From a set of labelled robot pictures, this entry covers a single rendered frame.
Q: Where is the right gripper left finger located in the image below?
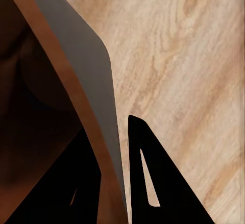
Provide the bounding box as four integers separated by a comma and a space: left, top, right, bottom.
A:
5, 127, 102, 224

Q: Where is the trash can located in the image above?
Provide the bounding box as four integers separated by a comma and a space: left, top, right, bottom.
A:
0, 0, 129, 224

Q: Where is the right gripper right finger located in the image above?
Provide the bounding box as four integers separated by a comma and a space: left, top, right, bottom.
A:
128, 115, 215, 224

